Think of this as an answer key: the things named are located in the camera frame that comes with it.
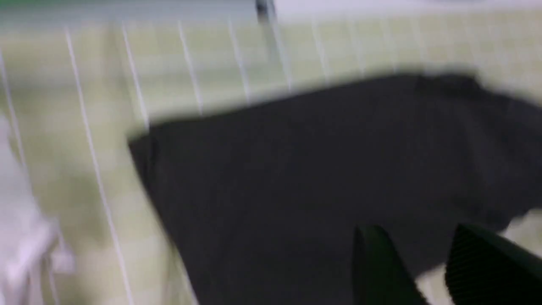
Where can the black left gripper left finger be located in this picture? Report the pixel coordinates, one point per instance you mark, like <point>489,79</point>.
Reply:
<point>379,276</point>

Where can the green checkered tablecloth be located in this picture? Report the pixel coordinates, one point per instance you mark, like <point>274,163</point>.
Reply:
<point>72,94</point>

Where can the dark gray long-sleeve shirt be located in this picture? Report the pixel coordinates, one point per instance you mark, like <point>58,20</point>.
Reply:
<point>262,202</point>

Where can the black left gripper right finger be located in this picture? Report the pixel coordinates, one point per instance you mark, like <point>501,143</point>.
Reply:
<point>484,268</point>

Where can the white crumpled shirt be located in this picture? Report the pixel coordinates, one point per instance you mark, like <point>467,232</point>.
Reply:
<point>29,240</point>

